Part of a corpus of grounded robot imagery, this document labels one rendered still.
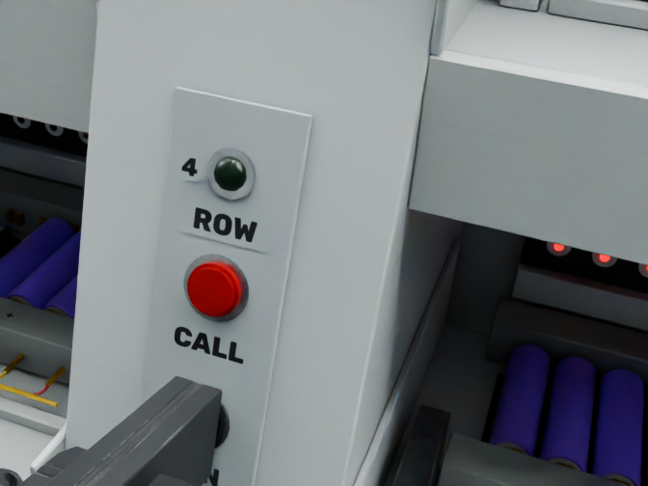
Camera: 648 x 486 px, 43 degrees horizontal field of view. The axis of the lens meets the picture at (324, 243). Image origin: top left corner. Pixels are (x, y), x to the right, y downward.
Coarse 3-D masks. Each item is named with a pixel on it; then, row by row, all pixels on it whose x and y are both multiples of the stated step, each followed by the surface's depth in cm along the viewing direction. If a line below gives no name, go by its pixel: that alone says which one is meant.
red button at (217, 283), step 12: (204, 264) 23; (216, 264) 23; (192, 276) 23; (204, 276) 23; (216, 276) 23; (228, 276) 23; (192, 288) 23; (204, 288) 23; (216, 288) 23; (228, 288) 23; (240, 288) 23; (192, 300) 23; (204, 300) 23; (216, 300) 23; (228, 300) 23; (204, 312) 23; (216, 312) 23; (228, 312) 23
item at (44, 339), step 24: (0, 312) 36; (24, 312) 36; (48, 312) 36; (0, 336) 35; (24, 336) 35; (48, 336) 35; (72, 336) 35; (0, 360) 36; (24, 360) 35; (48, 360) 35; (0, 384) 34; (48, 384) 34
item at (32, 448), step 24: (0, 144) 45; (24, 144) 45; (24, 168) 46; (48, 168) 45; (72, 168) 44; (24, 384) 35; (48, 408) 34; (0, 432) 33; (24, 432) 33; (0, 456) 32; (24, 456) 32; (48, 456) 26
